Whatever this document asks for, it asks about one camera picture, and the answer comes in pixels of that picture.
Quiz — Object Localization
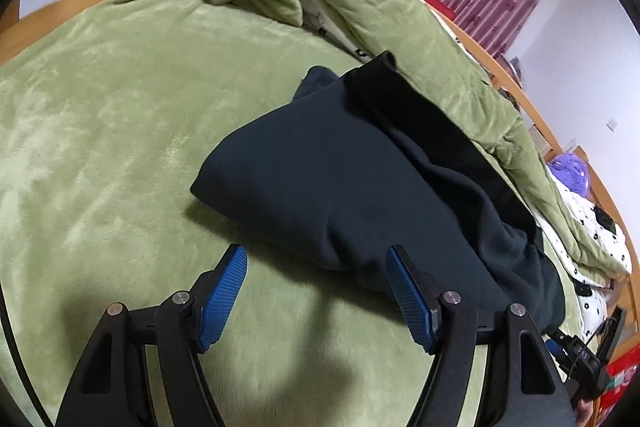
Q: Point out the white floral pillow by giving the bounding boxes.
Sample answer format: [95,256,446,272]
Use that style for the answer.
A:
[567,274,611,340]

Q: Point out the black sweatshirt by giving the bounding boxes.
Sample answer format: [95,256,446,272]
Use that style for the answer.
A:
[190,51,566,333]

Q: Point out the purple plush toy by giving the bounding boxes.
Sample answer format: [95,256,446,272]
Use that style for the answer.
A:
[546,152,591,195]

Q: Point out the red box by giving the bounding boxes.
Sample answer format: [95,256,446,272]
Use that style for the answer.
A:
[600,347,633,413]

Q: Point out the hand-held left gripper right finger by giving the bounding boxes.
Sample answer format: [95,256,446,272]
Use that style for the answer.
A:
[386,244,576,427]

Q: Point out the green plush bed sheet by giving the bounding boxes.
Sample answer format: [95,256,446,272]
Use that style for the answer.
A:
[0,0,571,427]

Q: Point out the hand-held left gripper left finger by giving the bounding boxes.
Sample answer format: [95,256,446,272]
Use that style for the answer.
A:
[55,244,248,427]

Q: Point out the person's right hand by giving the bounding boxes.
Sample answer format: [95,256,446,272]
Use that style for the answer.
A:
[575,399,598,425]

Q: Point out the green quilt with floral lining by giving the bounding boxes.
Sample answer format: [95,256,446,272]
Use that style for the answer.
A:
[197,0,631,280]

